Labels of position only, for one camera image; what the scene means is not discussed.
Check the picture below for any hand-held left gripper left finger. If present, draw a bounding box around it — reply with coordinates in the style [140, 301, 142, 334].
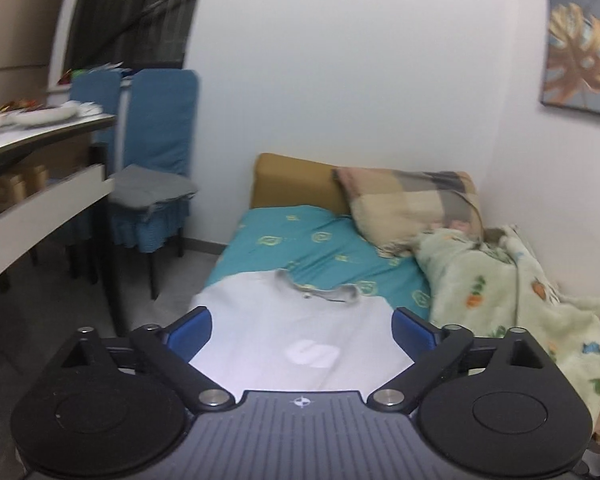
[60, 306, 236, 414]

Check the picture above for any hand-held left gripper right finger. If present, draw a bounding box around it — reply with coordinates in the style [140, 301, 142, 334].
[366, 306, 557, 415]

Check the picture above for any white shirt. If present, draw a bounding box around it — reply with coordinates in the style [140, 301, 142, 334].
[187, 268, 416, 403]

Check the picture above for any green fleece printed blanket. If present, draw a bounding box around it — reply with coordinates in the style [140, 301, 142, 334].
[411, 225, 600, 441]

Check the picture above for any plaid pillow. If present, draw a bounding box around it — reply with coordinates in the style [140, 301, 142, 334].
[332, 166, 485, 259]

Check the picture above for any bed with teal printed sheet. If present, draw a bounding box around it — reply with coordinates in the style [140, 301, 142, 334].
[200, 205, 433, 322]

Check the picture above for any grey seat cushion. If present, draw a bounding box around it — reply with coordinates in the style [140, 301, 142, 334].
[109, 164, 199, 211]

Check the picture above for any mustard headboard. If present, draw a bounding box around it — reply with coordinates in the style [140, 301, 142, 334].
[250, 152, 354, 217]

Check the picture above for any dining table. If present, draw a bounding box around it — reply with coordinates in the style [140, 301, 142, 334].
[0, 112, 131, 338]

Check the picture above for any blue covered chair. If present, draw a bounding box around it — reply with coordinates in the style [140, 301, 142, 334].
[65, 70, 126, 281]
[107, 69, 201, 301]

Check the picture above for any pile of papers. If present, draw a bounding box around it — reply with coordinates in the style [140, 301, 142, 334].
[59, 61, 126, 84]

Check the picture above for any dark barred window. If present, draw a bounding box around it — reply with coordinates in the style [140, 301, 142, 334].
[62, 0, 211, 74]

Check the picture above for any leaf wall picture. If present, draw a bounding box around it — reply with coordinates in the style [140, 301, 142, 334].
[540, 0, 600, 121]

